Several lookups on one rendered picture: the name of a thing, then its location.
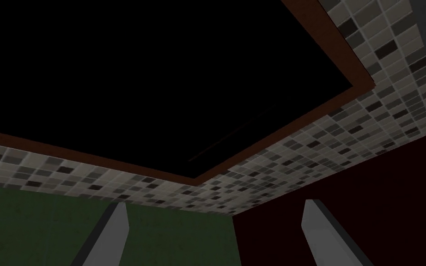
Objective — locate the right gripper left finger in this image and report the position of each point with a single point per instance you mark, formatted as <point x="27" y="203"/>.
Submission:
<point x="107" y="240"/>

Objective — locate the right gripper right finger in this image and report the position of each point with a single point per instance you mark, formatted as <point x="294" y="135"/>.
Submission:
<point x="325" y="240"/>

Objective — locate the brown wall cupboard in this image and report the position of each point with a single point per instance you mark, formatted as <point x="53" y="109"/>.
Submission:
<point x="161" y="81"/>

